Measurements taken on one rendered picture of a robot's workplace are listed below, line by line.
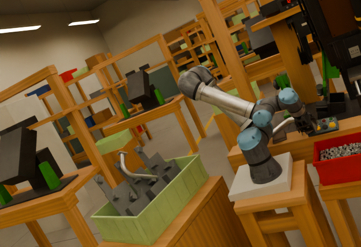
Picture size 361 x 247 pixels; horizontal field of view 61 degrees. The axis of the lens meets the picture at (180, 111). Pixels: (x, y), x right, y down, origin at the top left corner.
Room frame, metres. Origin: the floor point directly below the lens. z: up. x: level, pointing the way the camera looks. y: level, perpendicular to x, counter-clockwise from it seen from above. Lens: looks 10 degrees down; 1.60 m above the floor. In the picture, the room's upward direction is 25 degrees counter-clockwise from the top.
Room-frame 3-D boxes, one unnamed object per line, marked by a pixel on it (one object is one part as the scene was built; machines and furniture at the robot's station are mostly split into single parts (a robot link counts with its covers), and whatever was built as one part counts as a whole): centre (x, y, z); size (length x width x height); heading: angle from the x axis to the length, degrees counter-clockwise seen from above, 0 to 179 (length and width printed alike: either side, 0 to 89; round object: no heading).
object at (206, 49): (11.62, -1.85, 1.11); 3.01 x 0.54 x 2.23; 66
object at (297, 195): (1.37, -0.25, 0.83); 0.32 x 0.32 x 0.04; 62
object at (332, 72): (1.68, -0.87, 1.17); 0.13 x 0.12 x 0.20; 59
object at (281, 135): (1.68, -0.45, 0.91); 0.10 x 0.08 x 0.03; 159
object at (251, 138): (1.38, -0.24, 1.06); 0.13 x 0.12 x 0.14; 146
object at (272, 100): (1.41, -0.39, 1.18); 0.11 x 0.11 x 0.08; 56
